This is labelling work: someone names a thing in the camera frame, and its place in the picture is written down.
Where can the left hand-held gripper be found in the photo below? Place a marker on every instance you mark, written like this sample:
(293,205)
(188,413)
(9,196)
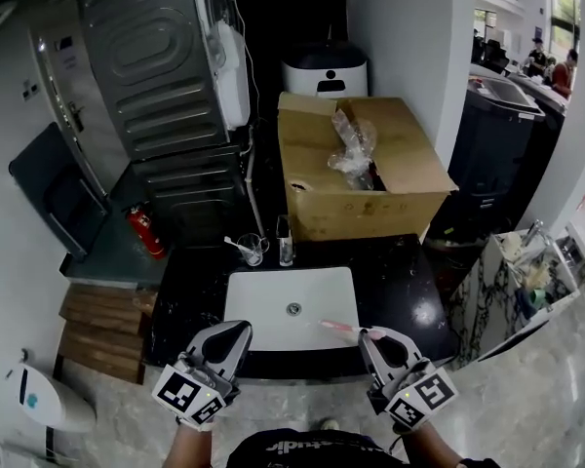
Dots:
(187,392)

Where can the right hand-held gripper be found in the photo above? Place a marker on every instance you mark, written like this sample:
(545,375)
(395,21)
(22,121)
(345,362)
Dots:
(419,393)

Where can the pink toothbrush item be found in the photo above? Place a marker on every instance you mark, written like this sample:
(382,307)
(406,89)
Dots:
(341,327)

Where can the person's right forearm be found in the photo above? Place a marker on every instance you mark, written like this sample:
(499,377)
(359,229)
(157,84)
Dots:
(434,449)

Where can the person's left forearm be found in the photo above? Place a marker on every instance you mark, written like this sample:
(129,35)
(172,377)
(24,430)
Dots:
(187,449)

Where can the white sink basin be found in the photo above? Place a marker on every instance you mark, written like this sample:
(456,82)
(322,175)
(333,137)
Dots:
(263,305)

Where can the black marble sink counter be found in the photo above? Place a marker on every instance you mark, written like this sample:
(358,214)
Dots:
(395,281)

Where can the metal sink drain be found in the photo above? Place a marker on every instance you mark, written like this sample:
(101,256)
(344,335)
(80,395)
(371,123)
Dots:
(294,308)

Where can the white marble sink cabinet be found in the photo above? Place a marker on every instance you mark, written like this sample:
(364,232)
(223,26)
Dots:
(478,300)

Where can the person's shoe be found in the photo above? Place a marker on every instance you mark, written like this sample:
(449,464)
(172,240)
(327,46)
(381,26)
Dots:
(329,424)

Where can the clear glass cup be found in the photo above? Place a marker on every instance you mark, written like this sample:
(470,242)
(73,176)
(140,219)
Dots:
(256,251)

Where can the white toothbrush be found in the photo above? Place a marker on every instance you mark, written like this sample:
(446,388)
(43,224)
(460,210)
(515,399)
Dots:
(236,245)

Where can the stack of wooden planks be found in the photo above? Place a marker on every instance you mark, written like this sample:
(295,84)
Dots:
(102,334)

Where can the person's black shirt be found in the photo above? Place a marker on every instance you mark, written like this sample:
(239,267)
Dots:
(312,451)

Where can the red fire extinguisher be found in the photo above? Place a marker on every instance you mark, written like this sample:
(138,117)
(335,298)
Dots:
(146,232)

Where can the green cup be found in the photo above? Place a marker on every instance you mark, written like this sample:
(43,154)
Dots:
(536,300)

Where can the brown cardboard box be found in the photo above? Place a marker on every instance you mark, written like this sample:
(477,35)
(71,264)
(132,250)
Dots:
(331,212)

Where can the white floor device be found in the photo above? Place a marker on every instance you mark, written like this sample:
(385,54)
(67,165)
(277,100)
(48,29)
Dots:
(49,398)

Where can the chrome cabinet faucet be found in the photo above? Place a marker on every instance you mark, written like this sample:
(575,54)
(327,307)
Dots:
(535,232)

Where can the clear plastic wrap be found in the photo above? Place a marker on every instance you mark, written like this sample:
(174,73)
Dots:
(353,144)

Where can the large black wheeled bin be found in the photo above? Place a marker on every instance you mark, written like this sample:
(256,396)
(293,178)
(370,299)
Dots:
(492,154)

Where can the dark grey plastic bin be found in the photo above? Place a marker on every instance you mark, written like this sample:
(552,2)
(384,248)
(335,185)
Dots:
(53,188)

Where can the large grey metal appliance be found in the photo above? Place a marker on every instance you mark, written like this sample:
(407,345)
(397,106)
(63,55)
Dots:
(151,66)

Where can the white and black appliance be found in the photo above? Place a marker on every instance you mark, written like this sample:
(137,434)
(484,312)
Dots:
(322,73)

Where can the silver metal door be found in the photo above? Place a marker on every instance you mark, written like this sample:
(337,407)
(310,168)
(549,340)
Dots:
(58,81)

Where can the white plastic wall unit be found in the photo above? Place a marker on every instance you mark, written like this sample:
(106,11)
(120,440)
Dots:
(234,81)

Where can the wall switch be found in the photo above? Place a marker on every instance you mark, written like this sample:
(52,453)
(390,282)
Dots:
(30,90)

